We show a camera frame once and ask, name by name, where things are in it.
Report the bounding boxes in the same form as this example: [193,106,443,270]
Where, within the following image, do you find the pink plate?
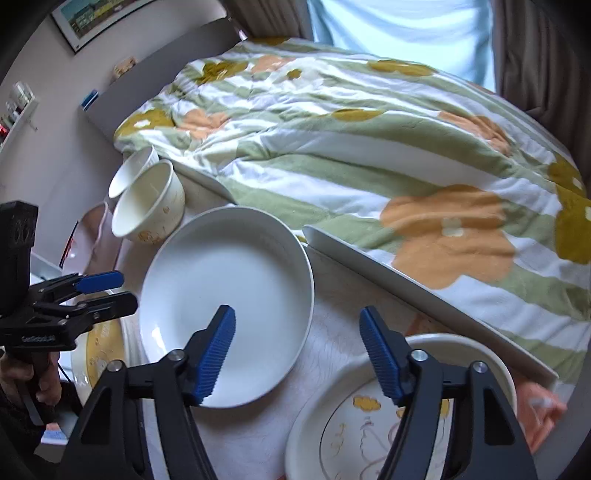
[59,201,123,278]

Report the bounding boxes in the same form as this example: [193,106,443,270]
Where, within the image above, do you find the person's left hand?
[0,352,62,407]

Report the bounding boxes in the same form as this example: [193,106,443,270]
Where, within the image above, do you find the green floral blanket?
[113,37,591,455]

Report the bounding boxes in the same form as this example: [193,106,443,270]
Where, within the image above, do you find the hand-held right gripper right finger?
[359,306,539,480]

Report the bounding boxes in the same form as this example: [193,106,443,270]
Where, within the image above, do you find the light blue curtain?
[307,0,498,91]

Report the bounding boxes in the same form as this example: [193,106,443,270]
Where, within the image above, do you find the white printed tablecloth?
[115,185,555,480]

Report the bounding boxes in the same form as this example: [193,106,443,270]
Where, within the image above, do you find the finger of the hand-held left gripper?
[28,271,124,306]
[32,292,139,334]

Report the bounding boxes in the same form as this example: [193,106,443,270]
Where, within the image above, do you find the white wall shelf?
[0,80,40,149]

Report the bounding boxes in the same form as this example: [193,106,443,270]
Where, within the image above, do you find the brown curtain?
[491,0,591,154]

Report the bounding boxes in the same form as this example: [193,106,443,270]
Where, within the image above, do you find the small white bowl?
[107,144,160,199]

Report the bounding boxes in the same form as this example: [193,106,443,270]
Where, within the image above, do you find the framed wall poster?
[50,0,160,55]

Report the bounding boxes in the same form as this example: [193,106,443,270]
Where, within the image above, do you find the clear jar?
[8,82,36,114]

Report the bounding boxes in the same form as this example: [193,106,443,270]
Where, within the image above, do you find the cream plate with yellow print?
[69,290,139,403]
[284,333,518,480]

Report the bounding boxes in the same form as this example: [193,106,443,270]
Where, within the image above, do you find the grey headboard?
[82,18,246,153]

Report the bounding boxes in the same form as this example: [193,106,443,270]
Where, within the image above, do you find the large white deep plate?
[139,206,315,409]

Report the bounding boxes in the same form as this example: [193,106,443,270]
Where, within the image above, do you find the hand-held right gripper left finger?
[65,305,237,480]

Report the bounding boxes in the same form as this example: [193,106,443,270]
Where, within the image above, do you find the cream bowl with yellow print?
[111,160,186,245]

